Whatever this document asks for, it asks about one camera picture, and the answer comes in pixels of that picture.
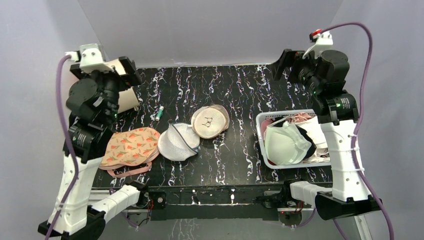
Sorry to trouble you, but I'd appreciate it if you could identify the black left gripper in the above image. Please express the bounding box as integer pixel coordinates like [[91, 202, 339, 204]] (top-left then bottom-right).
[[74, 56, 141, 124]]

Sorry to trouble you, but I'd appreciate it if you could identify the black bra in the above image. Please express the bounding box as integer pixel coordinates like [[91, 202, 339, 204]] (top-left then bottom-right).
[[268, 115, 318, 160]]

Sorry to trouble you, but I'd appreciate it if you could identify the pale green bra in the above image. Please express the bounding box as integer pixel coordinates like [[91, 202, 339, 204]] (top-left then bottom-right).
[[263, 121, 313, 166]]

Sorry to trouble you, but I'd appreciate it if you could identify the white mesh bag beige zipper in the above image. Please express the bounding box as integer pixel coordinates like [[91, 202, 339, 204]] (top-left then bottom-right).
[[191, 104, 230, 139]]

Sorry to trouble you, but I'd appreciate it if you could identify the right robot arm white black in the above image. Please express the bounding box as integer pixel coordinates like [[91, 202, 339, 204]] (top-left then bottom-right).
[[272, 49, 382, 220]]

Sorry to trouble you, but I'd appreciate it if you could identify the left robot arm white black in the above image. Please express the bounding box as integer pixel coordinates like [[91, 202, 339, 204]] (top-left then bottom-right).
[[37, 53, 150, 240]]

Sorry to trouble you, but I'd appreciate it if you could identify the white plastic laundry basket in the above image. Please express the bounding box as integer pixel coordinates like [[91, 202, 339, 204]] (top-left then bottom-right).
[[256, 109, 331, 169]]

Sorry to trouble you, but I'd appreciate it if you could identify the floral orange bra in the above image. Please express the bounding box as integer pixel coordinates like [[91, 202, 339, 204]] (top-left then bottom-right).
[[99, 127, 161, 178]]

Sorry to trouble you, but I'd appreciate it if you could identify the cream cylindrical drum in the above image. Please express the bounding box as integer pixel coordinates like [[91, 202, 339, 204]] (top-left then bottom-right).
[[107, 58, 140, 114]]

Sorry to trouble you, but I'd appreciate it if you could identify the green white marker pen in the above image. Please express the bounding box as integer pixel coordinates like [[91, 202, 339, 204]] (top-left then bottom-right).
[[154, 105, 165, 122]]

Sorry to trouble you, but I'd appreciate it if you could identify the pink garment in basket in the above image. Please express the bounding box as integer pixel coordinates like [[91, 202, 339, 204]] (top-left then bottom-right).
[[260, 112, 315, 135]]

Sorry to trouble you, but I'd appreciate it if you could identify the white cloth in basket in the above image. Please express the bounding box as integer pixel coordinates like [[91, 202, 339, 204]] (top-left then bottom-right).
[[295, 116, 330, 163]]

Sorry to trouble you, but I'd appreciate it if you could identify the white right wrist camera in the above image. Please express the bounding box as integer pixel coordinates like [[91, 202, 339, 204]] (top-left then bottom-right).
[[302, 29, 334, 59]]

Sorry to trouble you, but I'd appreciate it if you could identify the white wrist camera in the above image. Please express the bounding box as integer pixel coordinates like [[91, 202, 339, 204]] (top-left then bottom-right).
[[65, 43, 114, 74], [302, 29, 334, 59]]

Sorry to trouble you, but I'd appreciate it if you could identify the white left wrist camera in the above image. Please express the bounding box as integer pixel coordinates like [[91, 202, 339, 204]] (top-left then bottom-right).
[[65, 43, 114, 74]]

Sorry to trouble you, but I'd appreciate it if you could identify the aluminium frame rail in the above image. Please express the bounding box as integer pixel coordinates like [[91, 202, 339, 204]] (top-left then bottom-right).
[[86, 188, 374, 240]]

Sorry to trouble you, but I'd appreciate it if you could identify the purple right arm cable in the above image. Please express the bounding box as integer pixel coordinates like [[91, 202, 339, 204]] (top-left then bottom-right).
[[294, 21, 395, 240]]

